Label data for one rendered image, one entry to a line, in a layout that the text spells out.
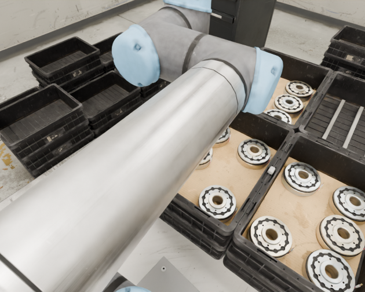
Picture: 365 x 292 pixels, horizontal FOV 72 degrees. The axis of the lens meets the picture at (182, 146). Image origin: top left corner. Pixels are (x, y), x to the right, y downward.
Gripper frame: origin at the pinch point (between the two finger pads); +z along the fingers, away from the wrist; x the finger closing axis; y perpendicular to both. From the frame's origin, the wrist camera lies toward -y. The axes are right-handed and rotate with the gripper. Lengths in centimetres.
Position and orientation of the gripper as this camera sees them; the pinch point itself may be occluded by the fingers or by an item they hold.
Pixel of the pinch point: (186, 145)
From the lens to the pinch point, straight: 63.6
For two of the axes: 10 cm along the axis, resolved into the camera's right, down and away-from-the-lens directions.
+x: -9.9, 1.0, -0.9
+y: -1.4, -7.5, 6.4
